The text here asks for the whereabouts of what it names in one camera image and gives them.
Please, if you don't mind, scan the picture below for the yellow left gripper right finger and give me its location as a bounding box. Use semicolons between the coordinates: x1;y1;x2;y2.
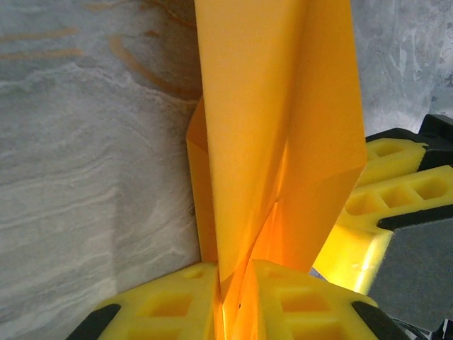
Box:
243;260;411;340

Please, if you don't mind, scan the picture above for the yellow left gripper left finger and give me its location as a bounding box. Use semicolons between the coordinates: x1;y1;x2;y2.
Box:
67;261;222;340

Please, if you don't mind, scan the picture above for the orange paper sheet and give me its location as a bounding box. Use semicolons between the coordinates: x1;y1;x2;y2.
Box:
185;0;367;340

